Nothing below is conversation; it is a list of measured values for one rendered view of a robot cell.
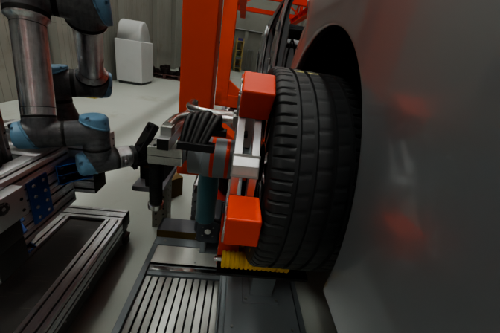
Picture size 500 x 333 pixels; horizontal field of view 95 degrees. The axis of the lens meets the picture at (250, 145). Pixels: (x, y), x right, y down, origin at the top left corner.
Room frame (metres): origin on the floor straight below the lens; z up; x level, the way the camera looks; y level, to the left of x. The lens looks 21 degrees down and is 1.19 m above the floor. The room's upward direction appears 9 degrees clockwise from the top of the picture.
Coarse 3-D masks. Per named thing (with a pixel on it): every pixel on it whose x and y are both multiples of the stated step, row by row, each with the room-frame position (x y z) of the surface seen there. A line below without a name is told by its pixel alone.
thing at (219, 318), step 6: (222, 276) 0.84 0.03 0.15; (222, 282) 0.81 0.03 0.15; (222, 288) 0.78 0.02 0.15; (222, 294) 0.75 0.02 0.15; (222, 300) 0.72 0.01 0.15; (294, 300) 0.76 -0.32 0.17; (222, 306) 0.69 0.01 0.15; (222, 312) 0.67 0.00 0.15; (216, 318) 0.65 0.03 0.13; (222, 318) 0.65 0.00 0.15; (216, 324) 0.61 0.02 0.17; (222, 324) 0.62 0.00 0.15; (300, 324) 0.66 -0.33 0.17; (216, 330) 0.58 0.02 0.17; (222, 330) 0.60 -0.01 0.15; (300, 330) 0.63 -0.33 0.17
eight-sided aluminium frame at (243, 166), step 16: (240, 128) 0.54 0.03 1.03; (256, 128) 0.54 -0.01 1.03; (240, 144) 0.51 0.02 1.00; (256, 144) 0.51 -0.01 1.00; (240, 160) 0.48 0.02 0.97; (256, 160) 0.49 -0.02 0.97; (240, 176) 0.47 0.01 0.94; (256, 176) 0.47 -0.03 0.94; (240, 192) 0.86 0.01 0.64; (224, 224) 0.49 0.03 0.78
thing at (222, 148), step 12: (216, 144) 0.70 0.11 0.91; (228, 144) 0.71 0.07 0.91; (192, 156) 0.67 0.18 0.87; (204, 156) 0.67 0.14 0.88; (216, 156) 0.67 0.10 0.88; (228, 156) 0.68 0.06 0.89; (192, 168) 0.67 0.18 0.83; (204, 168) 0.66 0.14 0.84; (216, 168) 0.66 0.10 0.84; (228, 168) 0.67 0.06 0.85
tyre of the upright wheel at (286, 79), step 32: (288, 96) 0.56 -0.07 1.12; (320, 96) 0.58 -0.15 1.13; (352, 96) 0.60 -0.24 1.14; (288, 128) 0.49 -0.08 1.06; (320, 128) 0.51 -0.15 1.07; (352, 128) 0.53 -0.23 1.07; (288, 160) 0.45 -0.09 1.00; (320, 160) 0.46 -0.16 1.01; (352, 160) 0.48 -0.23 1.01; (288, 192) 0.43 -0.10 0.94; (320, 192) 0.44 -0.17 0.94; (352, 192) 0.45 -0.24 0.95; (288, 224) 0.43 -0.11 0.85; (320, 224) 0.43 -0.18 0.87; (256, 256) 0.45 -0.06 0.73; (288, 256) 0.44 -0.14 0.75; (320, 256) 0.44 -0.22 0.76
